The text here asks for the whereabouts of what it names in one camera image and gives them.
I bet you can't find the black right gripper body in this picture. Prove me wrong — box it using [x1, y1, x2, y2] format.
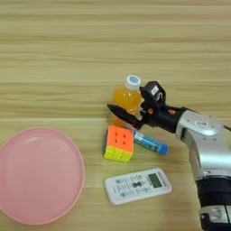
[140, 101, 188, 134]

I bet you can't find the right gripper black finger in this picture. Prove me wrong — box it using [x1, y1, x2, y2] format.
[106, 103, 145, 131]

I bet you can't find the orange juice bottle white cap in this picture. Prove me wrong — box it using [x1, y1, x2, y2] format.
[108, 75, 143, 129]

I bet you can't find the orange yellow Rubik's cube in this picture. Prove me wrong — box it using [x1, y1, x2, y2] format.
[103, 125, 135, 163]

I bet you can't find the blue glue stick tube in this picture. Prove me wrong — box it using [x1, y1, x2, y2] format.
[133, 130, 171, 156]

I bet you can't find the white remote control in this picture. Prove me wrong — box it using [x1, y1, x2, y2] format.
[104, 167, 173, 206]

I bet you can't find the pink round plastic plate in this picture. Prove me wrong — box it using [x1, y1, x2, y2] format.
[0, 126, 86, 226]

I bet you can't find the small black box white label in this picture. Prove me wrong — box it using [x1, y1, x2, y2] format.
[139, 80, 167, 111]

